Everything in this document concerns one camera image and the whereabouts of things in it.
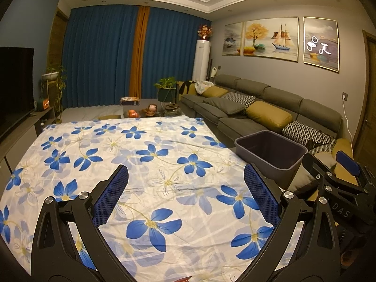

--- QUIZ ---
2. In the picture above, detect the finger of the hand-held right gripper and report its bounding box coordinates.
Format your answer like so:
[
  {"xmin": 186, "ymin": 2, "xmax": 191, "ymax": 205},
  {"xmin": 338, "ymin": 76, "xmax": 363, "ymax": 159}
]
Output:
[
  {"xmin": 302, "ymin": 152, "xmax": 368, "ymax": 226},
  {"xmin": 336, "ymin": 150, "xmax": 361, "ymax": 185}
]

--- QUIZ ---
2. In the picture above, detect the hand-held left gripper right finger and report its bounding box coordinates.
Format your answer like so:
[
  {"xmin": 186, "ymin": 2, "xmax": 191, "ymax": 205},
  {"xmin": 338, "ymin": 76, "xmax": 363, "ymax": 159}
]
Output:
[{"xmin": 239, "ymin": 162, "xmax": 342, "ymax": 282}]

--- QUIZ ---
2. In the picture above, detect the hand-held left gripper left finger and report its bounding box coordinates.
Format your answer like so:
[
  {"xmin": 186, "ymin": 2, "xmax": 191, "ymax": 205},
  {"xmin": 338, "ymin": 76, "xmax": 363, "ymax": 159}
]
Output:
[{"xmin": 31, "ymin": 164, "xmax": 133, "ymax": 282}]

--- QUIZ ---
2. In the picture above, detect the grey plastic bin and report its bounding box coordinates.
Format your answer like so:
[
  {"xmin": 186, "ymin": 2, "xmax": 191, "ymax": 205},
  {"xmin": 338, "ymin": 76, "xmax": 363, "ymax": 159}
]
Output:
[{"xmin": 234, "ymin": 132, "xmax": 307, "ymax": 183}]

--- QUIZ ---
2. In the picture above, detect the large yellow cushion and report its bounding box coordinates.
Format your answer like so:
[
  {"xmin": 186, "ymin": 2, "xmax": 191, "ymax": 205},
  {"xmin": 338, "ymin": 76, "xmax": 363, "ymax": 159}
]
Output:
[{"xmin": 332, "ymin": 138, "xmax": 354, "ymax": 180}]

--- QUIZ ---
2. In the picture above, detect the black white patterned cushion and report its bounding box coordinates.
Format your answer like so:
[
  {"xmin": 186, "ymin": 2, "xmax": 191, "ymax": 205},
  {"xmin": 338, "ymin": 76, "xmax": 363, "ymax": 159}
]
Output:
[
  {"xmin": 282, "ymin": 120, "xmax": 336, "ymax": 145},
  {"xmin": 222, "ymin": 92, "xmax": 257, "ymax": 109}
]

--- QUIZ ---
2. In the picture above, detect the brown wooden door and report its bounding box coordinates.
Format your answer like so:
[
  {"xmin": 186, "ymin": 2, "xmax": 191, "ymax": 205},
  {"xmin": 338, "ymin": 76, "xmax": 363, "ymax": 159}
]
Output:
[{"xmin": 354, "ymin": 29, "xmax": 376, "ymax": 153}]

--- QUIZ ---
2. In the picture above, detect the yellow leather cushion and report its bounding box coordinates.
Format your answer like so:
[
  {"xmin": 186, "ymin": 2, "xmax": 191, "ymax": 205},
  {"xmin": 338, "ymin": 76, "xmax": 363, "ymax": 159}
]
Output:
[{"xmin": 246, "ymin": 101, "xmax": 294, "ymax": 128}]

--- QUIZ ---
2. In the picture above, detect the blue floral tablecloth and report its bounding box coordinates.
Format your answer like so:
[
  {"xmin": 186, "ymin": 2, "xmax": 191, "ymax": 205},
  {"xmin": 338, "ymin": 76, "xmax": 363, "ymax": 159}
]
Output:
[{"xmin": 0, "ymin": 116, "xmax": 312, "ymax": 282}]

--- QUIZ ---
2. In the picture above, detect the dark grey cushion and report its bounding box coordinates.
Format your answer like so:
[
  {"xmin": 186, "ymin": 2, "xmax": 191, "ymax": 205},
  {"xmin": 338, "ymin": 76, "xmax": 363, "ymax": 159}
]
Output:
[{"xmin": 206, "ymin": 98, "xmax": 246, "ymax": 115}]

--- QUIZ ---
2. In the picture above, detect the grey sofa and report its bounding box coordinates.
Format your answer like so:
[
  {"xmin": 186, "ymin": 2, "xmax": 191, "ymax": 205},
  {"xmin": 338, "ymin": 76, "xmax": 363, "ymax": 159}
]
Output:
[{"xmin": 179, "ymin": 74, "xmax": 354, "ymax": 188}]

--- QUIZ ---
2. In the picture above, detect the grey television cabinet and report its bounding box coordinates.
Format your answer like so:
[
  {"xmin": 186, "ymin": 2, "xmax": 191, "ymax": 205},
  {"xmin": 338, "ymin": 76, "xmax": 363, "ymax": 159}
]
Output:
[{"xmin": 0, "ymin": 107, "xmax": 56, "ymax": 177}]

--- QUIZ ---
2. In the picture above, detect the small yellow cushion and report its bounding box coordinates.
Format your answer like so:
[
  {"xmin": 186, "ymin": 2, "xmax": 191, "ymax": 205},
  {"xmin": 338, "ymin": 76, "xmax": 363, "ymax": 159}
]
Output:
[{"xmin": 202, "ymin": 86, "xmax": 229, "ymax": 98}]

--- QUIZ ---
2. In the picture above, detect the green potted plant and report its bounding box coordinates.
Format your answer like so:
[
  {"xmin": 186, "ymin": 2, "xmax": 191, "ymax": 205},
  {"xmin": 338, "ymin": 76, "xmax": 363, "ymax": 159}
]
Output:
[{"xmin": 153, "ymin": 77, "xmax": 178, "ymax": 110}]

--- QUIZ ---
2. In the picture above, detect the purple framed painting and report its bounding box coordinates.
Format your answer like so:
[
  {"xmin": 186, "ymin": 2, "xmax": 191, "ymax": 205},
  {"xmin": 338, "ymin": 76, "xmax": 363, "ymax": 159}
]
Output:
[{"xmin": 302, "ymin": 17, "xmax": 340, "ymax": 72}]

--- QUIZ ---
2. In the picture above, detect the white cloth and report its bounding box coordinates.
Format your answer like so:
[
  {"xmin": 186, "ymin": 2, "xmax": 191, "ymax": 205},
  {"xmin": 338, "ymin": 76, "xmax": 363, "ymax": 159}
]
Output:
[{"xmin": 195, "ymin": 80, "xmax": 216, "ymax": 94}]

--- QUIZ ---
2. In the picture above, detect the trailing plant white pot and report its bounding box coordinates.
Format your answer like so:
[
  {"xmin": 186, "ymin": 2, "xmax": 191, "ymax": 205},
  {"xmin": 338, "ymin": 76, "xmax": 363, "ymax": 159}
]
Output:
[{"xmin": 41, "ymin": 64, "xmax": 67, "ymax": 115}]

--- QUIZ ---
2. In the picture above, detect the blue curtain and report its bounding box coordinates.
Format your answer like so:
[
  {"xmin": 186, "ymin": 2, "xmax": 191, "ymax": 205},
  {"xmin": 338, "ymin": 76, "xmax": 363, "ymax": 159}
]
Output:
[
  {"xmin": 60, "ymin": 6, "xmax": 138, "ymax": 108},
  {"xmin": 141, "ymin": 12, "xmax": 212, "ymax": 99}
]

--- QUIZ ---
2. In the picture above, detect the black television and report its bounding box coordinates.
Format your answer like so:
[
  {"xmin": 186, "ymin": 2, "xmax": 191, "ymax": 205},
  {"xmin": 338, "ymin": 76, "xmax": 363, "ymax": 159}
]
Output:
[{"xmin": 0, "ymin": 47, "xmax": 35, "ymax": 140}]

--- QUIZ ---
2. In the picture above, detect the white standing air conditioner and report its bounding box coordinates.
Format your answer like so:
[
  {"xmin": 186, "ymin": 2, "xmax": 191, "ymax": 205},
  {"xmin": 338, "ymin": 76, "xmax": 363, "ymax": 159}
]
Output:
[{"xmin": 192, "ymin": 39, "xmax": 211, "ymax": 82}]

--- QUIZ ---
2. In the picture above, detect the wide sailing ship painting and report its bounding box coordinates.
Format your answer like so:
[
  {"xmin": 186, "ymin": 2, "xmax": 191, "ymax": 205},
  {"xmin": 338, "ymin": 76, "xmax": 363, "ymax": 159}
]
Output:
[{"xmin": 242, "ymin": 17, "xmax": 299, "ymax": 63}]

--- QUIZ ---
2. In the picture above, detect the orange curtain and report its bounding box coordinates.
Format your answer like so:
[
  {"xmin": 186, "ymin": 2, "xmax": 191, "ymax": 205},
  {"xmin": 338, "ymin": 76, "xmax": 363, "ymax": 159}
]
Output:
[{"xmin": 131, "ymin": 6, "xmax": 151, "ymax": 98}]

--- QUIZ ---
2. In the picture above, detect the small landscape painting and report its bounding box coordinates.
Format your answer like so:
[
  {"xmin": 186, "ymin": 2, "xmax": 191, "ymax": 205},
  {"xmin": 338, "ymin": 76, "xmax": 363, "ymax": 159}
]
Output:
[{"xmin": 222, "ymin": 22, "xmax": 245, "ymax": 56}]

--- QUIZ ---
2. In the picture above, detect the red gold flower ornament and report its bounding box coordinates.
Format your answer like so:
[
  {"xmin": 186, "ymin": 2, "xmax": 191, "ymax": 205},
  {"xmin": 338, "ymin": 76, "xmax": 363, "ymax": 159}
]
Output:
[{"xmin": 197, "ymin": 25, "xmax": 212, "ymax": 41}]

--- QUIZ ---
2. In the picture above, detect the white cable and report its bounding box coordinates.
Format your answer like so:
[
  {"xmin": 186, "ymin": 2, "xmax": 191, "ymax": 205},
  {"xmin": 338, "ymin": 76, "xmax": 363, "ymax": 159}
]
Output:
[{"xmin": 342, "ymin": 98, "xmax": 354, "ymax": 150}]

